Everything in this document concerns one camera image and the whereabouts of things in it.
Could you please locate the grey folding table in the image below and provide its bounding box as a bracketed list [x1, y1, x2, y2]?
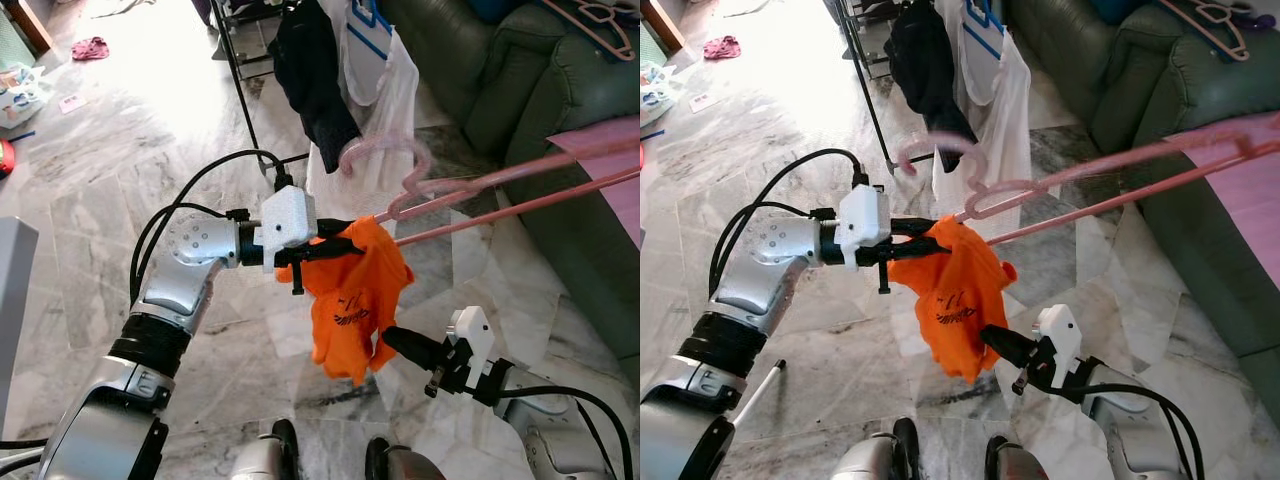
[0, 218, 39, 411]
[728, 360, 788, 433]

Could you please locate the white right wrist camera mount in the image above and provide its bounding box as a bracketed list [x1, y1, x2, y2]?
[1035, 303, 1086, 386]
[448, 307, 496, 376]

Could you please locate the red plastic hanger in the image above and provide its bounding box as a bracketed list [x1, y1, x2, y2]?
[897, 110, 1280, 246]
[338, 133, 641, 249]

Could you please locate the black metal drying rack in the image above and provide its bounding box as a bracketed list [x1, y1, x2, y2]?
[210, 0, 311, 171]
[828, 0, 926, 171]

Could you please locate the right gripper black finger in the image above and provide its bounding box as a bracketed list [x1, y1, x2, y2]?
[980, 325, 1041, 369]
[382, 325, 447, 370]

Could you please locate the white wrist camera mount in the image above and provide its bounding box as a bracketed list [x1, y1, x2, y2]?
[448, 307, 496, 376]
[835, 183, 893, 271]
[1035, 303, 1086, 386]
[255, 185, 319, 259]

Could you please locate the white garment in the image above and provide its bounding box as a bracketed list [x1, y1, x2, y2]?
[930, 0, 1034, 216]
[305, 0, 421, 216]

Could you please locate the printed white plastic bag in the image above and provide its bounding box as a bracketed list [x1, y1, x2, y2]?
[640, 65, 681, 129]
[0, 65, 51, 131]

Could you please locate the dark green sofa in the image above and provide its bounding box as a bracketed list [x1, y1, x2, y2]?
[380, 0, 641, 356]
[1005, 0, 1280, 356]

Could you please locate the brown wooden cabinet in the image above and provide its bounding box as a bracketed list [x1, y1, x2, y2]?
[5, 0, 56, 56]
[640, 0, 689, 53]

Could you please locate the pink sofa cushion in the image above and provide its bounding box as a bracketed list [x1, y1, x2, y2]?
[1165, 110, 1280, 266]
[548, 115, 641, 246]

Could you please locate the grey robot leg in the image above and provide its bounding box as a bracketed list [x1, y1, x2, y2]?
[228, 418, 301, 480]
[830, 418, 921, 480]
[985, 435, 1051, 480]
[365, 437, 446, 480]

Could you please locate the black garment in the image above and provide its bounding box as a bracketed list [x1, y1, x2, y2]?
[270, 0, 363, 173]
[885, 0, 979, 146]

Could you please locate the thin pink wire hanger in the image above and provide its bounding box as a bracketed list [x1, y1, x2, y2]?
[1160, 0, 1276, 63]
[545, 0, 636, 63]

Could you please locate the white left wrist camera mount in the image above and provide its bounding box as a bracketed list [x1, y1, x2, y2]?
[255, 185, 319, 259]
[835, 183, 893, 271]

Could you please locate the grey right robot leg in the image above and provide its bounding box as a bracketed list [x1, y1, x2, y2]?
[985, 435, 1051, 480]
[365, 437, 446, 480]

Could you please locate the dark blue storage box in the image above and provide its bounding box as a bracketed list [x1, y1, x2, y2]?
[1090, 0, 1151, 26]
[465, 0, 531, 26]

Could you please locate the orange garment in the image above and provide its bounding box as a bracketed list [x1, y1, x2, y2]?
[275, 215, 414, 386]
[888, 215, 1019, 386]

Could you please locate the grey left robot leg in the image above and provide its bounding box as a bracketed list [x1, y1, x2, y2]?
[830, 418, 921, 480]
[228, 418, 301, 480]

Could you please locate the blue plastic hanger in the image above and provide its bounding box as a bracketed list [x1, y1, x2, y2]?
[345, 0, 393, 61]
[962, 0, 1006, 61]

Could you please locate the green plastic bin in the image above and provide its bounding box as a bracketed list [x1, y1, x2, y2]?
[0, 15, 31, 69]

